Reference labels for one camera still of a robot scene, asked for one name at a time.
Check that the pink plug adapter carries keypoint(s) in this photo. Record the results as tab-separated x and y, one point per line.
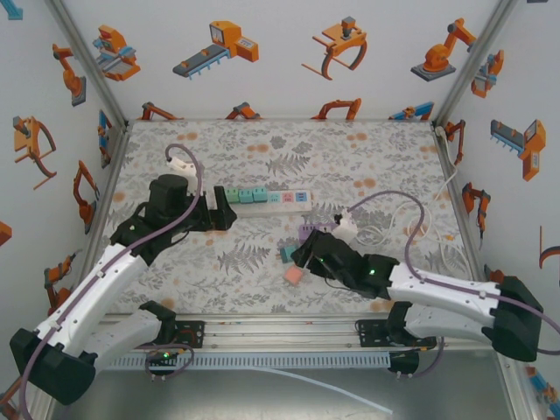
292	276

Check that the teal plug adapter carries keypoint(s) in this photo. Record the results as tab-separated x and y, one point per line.
260	195
285	255
245	196

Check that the purple power strip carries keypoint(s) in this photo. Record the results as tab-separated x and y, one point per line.
319	228

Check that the white power strip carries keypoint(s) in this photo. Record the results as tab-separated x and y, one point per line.
284	205

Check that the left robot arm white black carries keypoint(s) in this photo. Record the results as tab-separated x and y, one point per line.
87	302

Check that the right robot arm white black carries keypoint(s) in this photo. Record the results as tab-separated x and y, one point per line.
437	284

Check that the green plug adapter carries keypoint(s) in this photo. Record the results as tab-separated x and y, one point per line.
231	194

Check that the floral patterned table mat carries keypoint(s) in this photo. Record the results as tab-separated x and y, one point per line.
271	149

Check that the thin white tube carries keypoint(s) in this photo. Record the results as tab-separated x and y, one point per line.
332	387

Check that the aluminium left side rail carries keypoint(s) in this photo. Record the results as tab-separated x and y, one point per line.
98	205

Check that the aluminium front frame rail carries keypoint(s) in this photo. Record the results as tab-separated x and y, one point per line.
271	337

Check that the aluminium right side rail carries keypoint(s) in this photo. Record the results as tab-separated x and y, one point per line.
464	219

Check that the aluminium left frame post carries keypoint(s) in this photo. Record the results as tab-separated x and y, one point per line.
87	61

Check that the aluminium frame post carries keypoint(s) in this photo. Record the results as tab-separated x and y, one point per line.
474	61
87	61

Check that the aluminium right frame post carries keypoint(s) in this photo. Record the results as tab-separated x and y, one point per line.
474	61

